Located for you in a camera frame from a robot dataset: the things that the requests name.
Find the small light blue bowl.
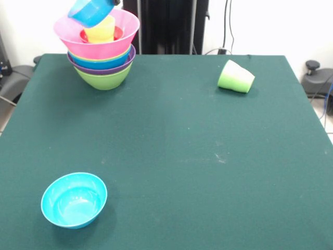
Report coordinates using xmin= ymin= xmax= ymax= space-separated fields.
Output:
xmin=41 ymin=171 xmax=108 ymax=230

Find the large blue plastic bowl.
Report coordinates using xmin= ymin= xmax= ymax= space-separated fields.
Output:
xmin=70 ymin=46 xmax=132 ymax=70

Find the black wall cable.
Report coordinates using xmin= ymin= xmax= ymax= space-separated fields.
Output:
xmin=222 ymin=0 xmax=236 ymax=54

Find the black equipment base with knob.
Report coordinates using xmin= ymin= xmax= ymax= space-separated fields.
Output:
xmin=301 ymin=60 xmax=333 ymax=99

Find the purple plastic bowl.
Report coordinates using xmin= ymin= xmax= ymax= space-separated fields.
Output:
xmin=67 ymin=44 xmax=137 ymax=77

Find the blue cable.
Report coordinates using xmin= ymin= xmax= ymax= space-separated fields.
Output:
xmin=319 ymin=83 xmax=333 ymax=120

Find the red plastic bowl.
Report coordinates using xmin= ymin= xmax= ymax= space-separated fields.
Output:
xmin=79 ymin=25 xmax=124 ymax=44

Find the dark green tablecloth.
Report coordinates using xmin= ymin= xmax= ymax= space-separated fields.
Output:
xmin=0 ymin=53 xmax=333 ymax=250

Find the large pink plastic bowl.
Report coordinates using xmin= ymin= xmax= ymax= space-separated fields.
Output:
xmin=53 ymin=8 xmax=140 ymax=60

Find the translucent blue plastic bowl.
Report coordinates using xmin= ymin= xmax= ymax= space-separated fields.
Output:
xmin=67 ymin=0 xmax=117 ymax=29

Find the yellow plastic cup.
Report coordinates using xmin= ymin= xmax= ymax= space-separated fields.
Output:
xmin=83 ymin=15 xmax=116 ymax=39
xmin=87 ymin=35 xmax=115 ymax=44

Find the green plastic cup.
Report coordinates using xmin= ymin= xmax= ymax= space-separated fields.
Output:
xmin=234 ymin=65 xmax=255 ymax=94
xmin=217 ymin=59 xmax=247 ymax=91

